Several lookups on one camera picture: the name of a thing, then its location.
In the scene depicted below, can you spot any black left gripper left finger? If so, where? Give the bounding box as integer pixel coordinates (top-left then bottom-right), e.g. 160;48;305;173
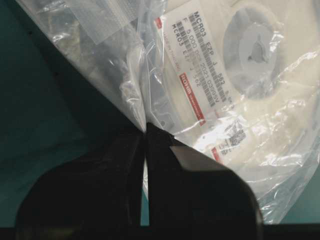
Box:
15;132;145;240

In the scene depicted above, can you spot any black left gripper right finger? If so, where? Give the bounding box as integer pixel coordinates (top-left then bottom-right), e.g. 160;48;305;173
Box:
146;123;263;240

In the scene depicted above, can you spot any clear plastic zip bag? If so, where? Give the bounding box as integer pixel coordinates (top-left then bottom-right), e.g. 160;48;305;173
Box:
18;0;320;224

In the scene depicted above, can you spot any white component tape reel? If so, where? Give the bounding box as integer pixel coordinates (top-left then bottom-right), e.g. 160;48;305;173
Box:
149;0;320;198

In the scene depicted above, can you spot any teal table mat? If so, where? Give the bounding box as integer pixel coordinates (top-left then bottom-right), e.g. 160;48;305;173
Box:
0;0;145;228

